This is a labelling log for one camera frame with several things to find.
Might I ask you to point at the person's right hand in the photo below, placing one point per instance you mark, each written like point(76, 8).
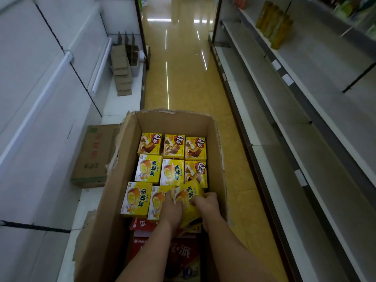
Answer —
point(210, 209)

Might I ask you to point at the person's left hand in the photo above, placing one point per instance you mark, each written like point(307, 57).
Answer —
point(172, 211)

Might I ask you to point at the person's right fingers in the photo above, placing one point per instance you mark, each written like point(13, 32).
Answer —
point(204, 197)

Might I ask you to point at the person's left fingers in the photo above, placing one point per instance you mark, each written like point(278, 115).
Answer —
point(174, 196)

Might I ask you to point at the yellow egg pie box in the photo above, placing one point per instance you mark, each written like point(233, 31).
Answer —
point(172, 172)
point(136, 199)
point(148, 168)
point(157, 201)
point(191, 190)

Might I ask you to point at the person's right forearm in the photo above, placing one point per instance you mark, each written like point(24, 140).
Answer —
point(235, 255)

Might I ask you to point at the person's left forearm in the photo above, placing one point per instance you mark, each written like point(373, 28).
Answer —
point(152, 255)

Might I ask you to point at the yellow chocolate cake box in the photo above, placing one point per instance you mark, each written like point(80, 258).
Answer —
point(196, 148)
point(196, 173)
point(174, 146)
point(150, 143)

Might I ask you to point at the small red snack box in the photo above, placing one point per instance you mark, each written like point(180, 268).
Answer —
point(142, 224)

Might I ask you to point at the large open cardboard box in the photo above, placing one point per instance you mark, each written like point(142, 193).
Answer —
point(102, 232)

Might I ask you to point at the closed brown cardboard carton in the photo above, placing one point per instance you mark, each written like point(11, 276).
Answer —
point(94, 155)

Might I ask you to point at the white shelf price label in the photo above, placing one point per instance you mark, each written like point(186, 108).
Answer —
point(301, 178)
point(276, 64)
point(288, 80)

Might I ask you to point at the grey empty shelving unit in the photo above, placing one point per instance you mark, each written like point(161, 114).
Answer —
point(308, 129)

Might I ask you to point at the stack of folded cardboard pieces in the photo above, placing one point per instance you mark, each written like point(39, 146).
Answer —
point(122, 70)

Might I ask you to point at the white empty shelving unit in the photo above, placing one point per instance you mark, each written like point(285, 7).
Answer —
point(44, 114)

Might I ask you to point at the orange packets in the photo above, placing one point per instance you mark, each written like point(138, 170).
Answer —
point(239, 2)

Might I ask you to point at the green and white packets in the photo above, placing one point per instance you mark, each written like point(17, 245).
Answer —
point(352, 11)

